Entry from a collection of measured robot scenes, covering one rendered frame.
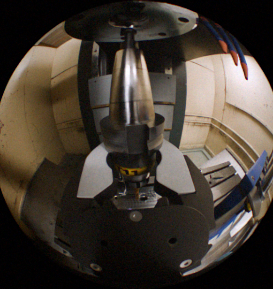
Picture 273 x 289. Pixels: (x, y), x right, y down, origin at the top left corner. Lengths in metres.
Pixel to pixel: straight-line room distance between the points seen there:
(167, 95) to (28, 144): 1.21
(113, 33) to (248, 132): 1.07
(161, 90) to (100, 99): 0.33
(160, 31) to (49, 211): 1.03
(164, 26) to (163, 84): 0.44
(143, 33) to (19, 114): 1.05
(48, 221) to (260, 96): 1.93
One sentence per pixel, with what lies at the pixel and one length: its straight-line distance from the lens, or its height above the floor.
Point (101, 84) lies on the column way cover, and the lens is 0.54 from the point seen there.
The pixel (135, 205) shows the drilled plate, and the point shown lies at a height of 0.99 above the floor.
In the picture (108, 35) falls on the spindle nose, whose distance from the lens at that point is 0.17.
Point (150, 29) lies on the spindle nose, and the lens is 0.16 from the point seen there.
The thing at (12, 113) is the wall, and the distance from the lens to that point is 1.06.
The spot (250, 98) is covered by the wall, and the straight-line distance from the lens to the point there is 1.07.
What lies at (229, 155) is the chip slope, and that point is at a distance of 1.17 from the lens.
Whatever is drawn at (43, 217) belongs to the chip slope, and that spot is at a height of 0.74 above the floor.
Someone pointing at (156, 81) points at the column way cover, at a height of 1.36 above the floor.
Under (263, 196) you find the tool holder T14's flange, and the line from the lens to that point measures 0.25.
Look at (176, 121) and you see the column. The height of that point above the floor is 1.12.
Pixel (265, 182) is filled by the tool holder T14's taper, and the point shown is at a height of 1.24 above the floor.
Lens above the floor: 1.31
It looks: 32 degrees down
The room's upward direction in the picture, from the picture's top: 2 degrees counter-clockwise
